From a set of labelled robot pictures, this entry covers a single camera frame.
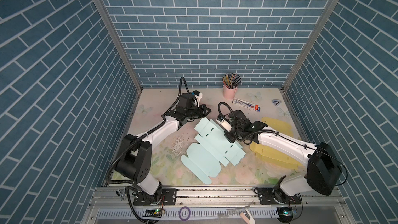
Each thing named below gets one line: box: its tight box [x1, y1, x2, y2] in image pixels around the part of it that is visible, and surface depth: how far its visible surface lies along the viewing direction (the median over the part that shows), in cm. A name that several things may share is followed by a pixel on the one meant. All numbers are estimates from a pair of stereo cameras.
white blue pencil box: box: [231, 97, 261, 112], surface depth 113 cm
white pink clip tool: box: [239, 200, 257, 224], surface depth 69 cm
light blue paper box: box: [180, 116, 246, 185], surface depth 88 cm
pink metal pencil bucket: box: [222, 85, 238, 100], surface depth 114 cm
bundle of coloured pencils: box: [221, 72, 243, 90], surface depth 110 cm
